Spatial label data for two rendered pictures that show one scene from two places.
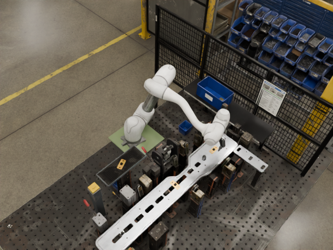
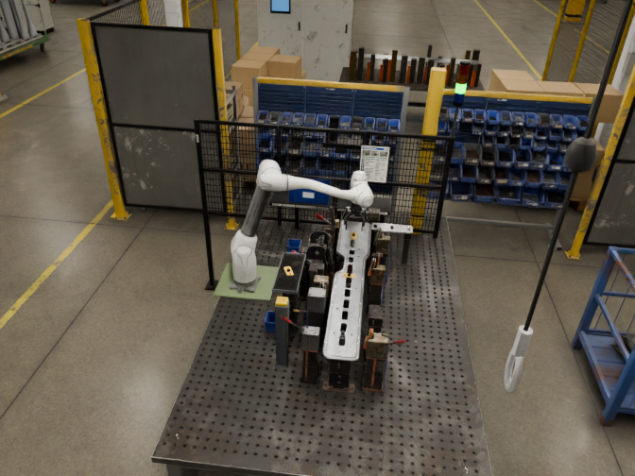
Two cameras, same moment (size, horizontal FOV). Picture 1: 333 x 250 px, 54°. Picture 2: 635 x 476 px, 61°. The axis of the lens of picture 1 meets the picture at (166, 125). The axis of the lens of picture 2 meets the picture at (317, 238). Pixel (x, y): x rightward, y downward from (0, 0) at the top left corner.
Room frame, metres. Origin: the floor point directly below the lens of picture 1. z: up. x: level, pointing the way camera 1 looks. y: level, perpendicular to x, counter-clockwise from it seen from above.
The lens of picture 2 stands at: (-0.80, 1.64, 2.97)
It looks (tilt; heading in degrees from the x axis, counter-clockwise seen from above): 33 degrees down; 324
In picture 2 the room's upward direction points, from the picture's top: 2 degrees clockwise
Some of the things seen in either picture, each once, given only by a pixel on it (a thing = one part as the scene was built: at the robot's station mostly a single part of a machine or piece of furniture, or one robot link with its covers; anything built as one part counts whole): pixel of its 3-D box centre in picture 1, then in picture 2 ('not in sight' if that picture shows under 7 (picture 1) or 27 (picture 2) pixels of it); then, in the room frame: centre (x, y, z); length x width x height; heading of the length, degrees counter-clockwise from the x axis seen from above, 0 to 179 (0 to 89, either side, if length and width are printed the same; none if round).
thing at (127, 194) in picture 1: (129, 204); (316, 319); (1.10, 0.25, 0.90); 0.13 x 0.10 x 0.41; 48
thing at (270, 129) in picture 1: (226, 108); (331, 201); (2.04, -0.54, 1.02); 0.90 x 0.22 x 0.03; 48
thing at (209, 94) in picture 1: (214, 93); (310, 190); (2.15, -0.42, 1.10); 0.30 x 0.17 x 0.13; 47
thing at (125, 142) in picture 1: (131, 138); (244, 281); (1.84, 0.32, 0.74); 0.22 x 0.18 x 0.06; 134
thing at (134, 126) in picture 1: (133, 127); (244, 262); (1.87, 0.30, 0.88); 0.18 x 0.16 x 0.22; 156
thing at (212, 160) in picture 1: (174, 187); (350, 278); (1.21, -0.09, 1.00); 1.38 x 0.22 x 0.02; 138
